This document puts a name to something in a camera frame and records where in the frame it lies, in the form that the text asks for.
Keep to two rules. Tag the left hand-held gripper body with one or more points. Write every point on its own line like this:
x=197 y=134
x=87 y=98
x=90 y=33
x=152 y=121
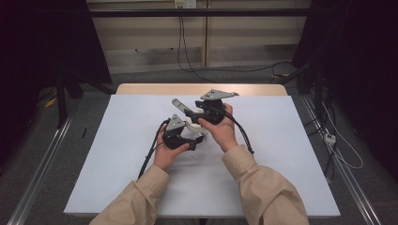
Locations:
x=175 y=134

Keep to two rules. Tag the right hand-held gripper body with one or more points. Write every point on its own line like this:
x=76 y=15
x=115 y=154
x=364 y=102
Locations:
x=212 y=108

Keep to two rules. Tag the grey tape strip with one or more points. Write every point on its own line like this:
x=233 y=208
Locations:
x=180 y=105

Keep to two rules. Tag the person's left hand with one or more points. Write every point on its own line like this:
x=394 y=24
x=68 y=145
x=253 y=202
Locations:
x=167 y=154

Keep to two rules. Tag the person's right hand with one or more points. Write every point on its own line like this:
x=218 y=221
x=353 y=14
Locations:
x=222 y=131

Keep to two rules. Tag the wooden table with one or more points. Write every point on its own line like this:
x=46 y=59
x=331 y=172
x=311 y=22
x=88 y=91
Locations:
x=156 y=89

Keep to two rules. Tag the white table board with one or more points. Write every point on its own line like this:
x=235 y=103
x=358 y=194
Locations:
x=266 y=140

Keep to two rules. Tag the small black floor object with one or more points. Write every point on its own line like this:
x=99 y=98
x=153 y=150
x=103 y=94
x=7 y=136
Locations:
x=84 y=133

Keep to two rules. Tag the black horizontal bar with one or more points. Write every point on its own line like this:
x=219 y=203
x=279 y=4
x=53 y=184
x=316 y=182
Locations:
x=200 y=12

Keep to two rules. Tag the black metal stand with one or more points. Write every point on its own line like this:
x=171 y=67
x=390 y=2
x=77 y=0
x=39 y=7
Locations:
x=61 y=100
x=317 y=84

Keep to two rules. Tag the yellow floor tape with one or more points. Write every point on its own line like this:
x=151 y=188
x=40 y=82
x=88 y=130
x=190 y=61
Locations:
x=50 y=102

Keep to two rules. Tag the black curtain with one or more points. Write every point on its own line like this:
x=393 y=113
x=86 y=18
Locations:
x=359 y=62
x=37 y=56

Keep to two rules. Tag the white wall socket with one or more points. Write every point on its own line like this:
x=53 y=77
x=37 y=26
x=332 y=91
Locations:
x=185 y=3

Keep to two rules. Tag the metal floor rail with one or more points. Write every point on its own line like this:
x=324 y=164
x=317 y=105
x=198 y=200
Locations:
x=350 y=181
x=37 y=178

